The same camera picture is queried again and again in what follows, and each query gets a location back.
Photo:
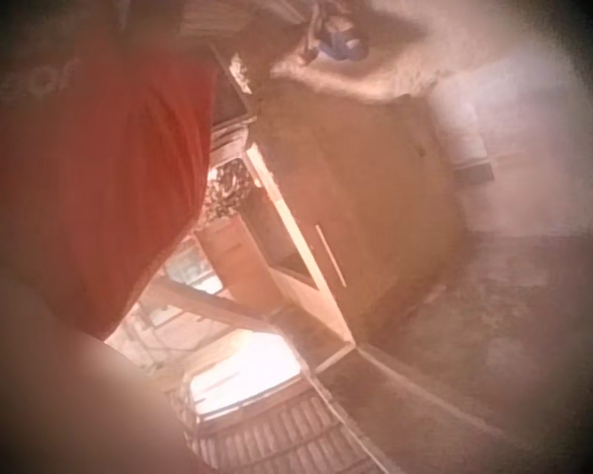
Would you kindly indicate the blue and white footwear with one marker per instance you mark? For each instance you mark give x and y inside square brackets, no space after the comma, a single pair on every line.
[343,37]

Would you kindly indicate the corrugated metal sheet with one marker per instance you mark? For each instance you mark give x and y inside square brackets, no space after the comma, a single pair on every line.
[277,439]

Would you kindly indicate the heap of dark patterned cloth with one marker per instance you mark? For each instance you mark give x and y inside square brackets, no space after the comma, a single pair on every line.
[227,190]

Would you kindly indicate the white appliance with dark base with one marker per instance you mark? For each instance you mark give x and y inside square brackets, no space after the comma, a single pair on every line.
[467,140]

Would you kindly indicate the brown wooden cupboard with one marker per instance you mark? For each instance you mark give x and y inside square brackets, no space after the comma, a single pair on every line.
[356,207]

